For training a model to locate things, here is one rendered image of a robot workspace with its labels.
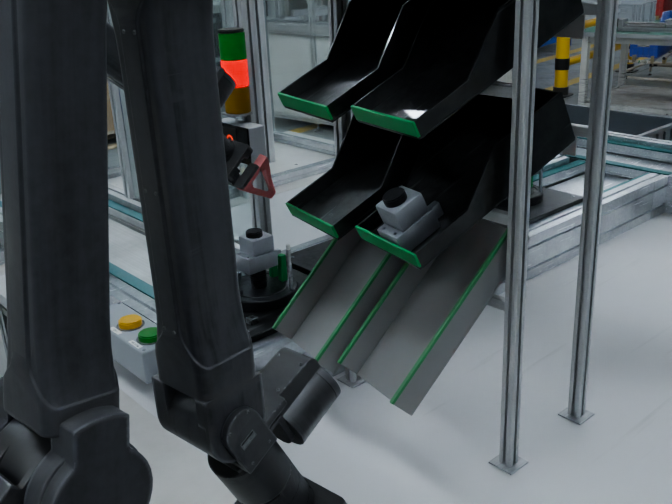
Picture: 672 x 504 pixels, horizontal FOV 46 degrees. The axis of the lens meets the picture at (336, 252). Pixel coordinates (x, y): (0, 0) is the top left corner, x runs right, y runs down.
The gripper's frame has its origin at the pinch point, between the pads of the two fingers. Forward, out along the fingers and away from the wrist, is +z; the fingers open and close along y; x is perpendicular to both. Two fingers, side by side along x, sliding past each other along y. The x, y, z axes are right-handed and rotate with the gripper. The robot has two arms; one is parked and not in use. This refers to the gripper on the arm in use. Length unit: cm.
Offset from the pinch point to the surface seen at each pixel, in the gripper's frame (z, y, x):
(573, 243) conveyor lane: 70, -17, -37
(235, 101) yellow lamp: -1.7, 17.5, -14.4
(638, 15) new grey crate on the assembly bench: 359, 205, -358
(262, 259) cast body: 9.0, -2.1, 9.0
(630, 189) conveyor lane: 82, -16, -61
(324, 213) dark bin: -6.3, -25.9, 2.5
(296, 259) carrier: 25.2, 8.2, 2.6
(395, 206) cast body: -12.8, -43.1, 0.9
